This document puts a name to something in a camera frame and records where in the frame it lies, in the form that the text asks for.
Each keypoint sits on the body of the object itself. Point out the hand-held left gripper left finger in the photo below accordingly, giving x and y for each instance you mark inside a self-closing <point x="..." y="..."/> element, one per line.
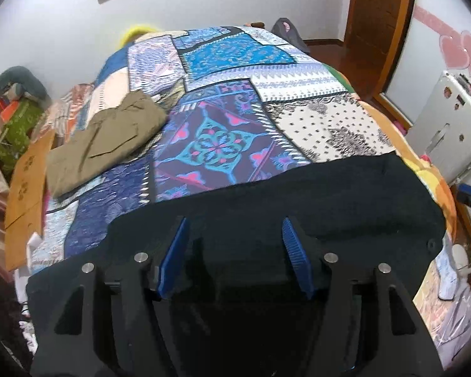
<point x="174" y="259"/>

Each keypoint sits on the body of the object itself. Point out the wooden door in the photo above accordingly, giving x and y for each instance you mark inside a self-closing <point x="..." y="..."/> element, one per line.
<point x="376" y="15"/>

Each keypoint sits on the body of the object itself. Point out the patchwork printed blanket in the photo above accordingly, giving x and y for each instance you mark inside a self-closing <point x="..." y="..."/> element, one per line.
<point x="227" y="66"/>

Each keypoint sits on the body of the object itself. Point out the green patterned bag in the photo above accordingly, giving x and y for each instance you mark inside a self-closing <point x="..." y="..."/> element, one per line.
<point x="21" y="125"/>

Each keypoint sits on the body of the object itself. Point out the grey bag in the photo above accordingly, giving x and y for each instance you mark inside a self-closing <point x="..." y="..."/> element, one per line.
<point x="288" y="33"/>

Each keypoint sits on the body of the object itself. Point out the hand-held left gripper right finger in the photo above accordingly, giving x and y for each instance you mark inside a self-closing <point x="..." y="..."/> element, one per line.
<point x="298" y="259"/>

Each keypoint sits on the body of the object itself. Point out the striped patterned pillow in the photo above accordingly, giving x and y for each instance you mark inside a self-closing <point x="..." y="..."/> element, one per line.
<point x="74" y="102"/>

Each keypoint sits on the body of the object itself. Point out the white refrigerator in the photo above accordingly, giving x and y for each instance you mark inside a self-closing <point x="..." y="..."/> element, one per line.
<point x="455" y="125"/>

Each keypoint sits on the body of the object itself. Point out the olive green folded pants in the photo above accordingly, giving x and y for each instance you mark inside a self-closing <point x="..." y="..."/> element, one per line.
<point x="114" y="137"/>

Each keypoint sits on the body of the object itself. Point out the yellow plush toy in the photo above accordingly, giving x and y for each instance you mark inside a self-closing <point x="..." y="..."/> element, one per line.
<point x="135" y="31"/>

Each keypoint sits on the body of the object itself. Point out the pink heart wall decoration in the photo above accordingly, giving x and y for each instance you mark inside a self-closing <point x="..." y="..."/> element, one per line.
<point x="459" y="51"/>

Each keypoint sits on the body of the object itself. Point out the black pants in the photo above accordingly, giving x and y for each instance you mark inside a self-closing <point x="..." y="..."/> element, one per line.
<point x="337" y="204"/>

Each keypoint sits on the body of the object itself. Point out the grey curved pillow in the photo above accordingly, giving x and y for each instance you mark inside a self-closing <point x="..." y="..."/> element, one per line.
<point x="19" y="74"/>

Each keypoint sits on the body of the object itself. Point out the cardboard box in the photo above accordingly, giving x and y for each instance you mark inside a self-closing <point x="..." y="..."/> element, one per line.
<point x="27" y="188"/>

